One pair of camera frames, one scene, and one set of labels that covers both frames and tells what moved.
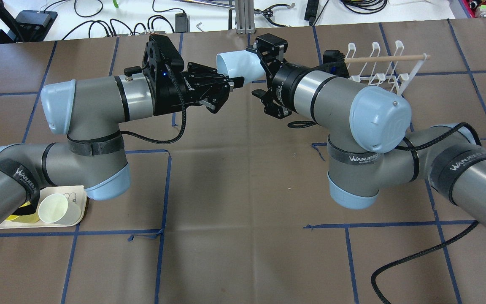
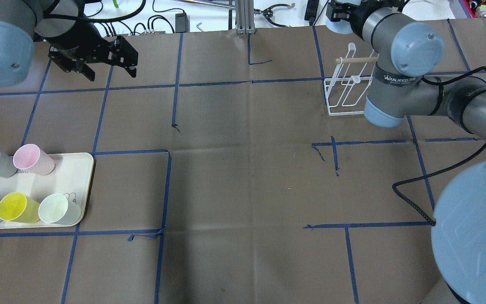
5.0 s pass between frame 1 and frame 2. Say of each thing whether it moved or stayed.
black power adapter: stayed
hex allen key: stayed
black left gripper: moved
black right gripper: moved
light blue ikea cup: moved
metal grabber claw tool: stayed
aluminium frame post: stayed
